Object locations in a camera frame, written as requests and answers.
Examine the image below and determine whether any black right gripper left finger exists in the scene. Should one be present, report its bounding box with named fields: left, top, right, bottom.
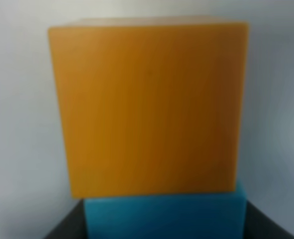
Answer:
left=45, top=200, right=88, bottom=239

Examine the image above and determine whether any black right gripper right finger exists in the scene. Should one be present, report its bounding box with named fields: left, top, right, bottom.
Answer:
left=243, top=201, right=294, bottom=239

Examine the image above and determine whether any blue cube block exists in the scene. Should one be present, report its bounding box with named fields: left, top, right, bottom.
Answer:
left=84, top=182, right=247, bottom=239

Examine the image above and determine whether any orange cube block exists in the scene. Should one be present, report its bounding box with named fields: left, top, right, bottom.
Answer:
left=48, top=19, right=249, bottom=198

